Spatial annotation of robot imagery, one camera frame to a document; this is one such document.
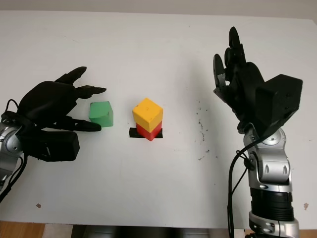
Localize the red wooden block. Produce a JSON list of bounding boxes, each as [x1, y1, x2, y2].
[[135, 121, 163, 142]]

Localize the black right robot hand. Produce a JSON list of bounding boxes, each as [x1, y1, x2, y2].
[[212, 26, 266, 134]]

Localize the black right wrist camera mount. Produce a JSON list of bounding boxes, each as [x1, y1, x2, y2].
[[255, 73, 304, 138]]

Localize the yellow wooden block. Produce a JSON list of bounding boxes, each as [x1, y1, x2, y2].
[[132, 97, 164, 132]]

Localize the black tape strip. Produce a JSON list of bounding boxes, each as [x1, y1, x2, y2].
[[128, 127, 163, 139]]

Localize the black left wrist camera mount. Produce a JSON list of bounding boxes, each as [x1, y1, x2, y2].
[[18, 130, 81, 163]]

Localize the green wooden block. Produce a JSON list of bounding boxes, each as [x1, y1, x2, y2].
[[88, 101, 114, 129]]

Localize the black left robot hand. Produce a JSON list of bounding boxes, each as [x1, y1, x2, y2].
[[18, 66, 107, 133]]

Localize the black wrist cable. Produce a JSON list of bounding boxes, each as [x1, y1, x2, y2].
[[227, 138, 263, 238], [0, 99, 28, 204]]

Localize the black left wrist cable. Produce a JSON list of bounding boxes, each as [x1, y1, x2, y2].
[[0, 99, 28, 204]]

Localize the dark grey robot body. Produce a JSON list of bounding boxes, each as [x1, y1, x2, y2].
[[71, 224, 246, 238]]

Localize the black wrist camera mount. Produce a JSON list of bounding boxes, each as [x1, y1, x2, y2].
[[18, 130, 81, 163], [255, 73, 304, 138]]

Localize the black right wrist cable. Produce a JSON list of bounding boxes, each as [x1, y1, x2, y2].
[[227, 138, 263, 238]]

